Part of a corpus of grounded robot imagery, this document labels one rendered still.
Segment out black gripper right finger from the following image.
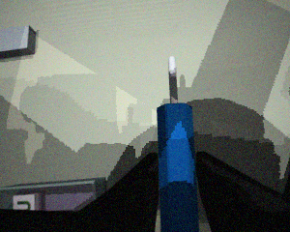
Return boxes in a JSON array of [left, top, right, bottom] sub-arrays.
[[195, 152, 290, 232]]

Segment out grey letter keyboard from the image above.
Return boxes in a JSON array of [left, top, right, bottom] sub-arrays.
[[0, 177, 107, 212]]

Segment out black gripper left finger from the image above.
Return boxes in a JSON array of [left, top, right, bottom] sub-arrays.
[[0, 153, 159, 232]]

